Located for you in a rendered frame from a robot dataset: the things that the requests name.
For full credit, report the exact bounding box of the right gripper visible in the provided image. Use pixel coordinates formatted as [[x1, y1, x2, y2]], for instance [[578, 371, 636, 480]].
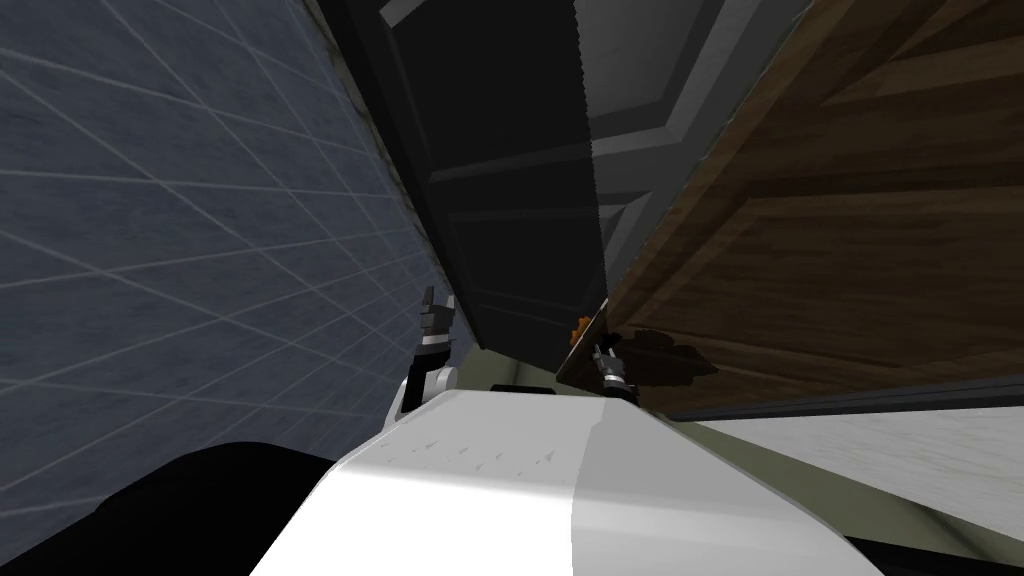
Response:
[[589, 331, 626, 377]]

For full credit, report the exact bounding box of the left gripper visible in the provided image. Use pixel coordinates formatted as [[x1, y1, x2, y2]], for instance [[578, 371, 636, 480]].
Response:
[[419, 286, 458, 341]]

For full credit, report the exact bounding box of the dark grey panelled door leaf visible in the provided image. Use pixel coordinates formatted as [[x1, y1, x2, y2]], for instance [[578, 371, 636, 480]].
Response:
[[315, 0, 813, 386]]

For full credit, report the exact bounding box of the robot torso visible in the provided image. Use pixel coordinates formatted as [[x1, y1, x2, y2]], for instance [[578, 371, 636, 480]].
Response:
[[249, 383, 883, 576]]

